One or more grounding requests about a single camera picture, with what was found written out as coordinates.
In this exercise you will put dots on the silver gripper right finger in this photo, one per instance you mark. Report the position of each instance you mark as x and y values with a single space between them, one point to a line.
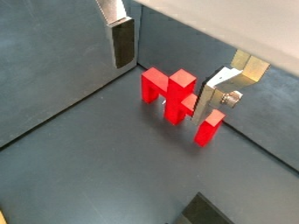
220 88

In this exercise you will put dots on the red stepped block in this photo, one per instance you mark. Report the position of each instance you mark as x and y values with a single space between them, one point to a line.
176 88

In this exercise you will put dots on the black box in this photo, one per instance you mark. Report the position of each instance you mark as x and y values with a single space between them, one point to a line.
202 212

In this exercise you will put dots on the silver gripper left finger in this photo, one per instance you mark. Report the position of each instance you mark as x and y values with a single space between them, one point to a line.
120 30

